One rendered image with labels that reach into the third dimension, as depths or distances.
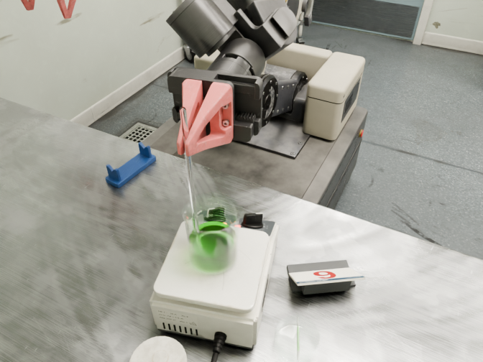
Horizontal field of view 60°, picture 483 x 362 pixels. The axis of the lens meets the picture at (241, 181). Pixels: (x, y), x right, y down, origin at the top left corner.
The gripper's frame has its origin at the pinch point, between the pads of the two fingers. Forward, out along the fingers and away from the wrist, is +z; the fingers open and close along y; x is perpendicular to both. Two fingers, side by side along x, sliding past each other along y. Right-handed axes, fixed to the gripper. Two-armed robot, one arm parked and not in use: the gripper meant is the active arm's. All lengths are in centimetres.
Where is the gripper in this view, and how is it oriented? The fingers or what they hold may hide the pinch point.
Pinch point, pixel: (186, 144)
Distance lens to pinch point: 40.1
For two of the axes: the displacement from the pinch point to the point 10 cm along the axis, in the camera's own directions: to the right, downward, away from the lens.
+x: 0.1, 7.6, 6.5
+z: -2.8, 6.3, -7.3
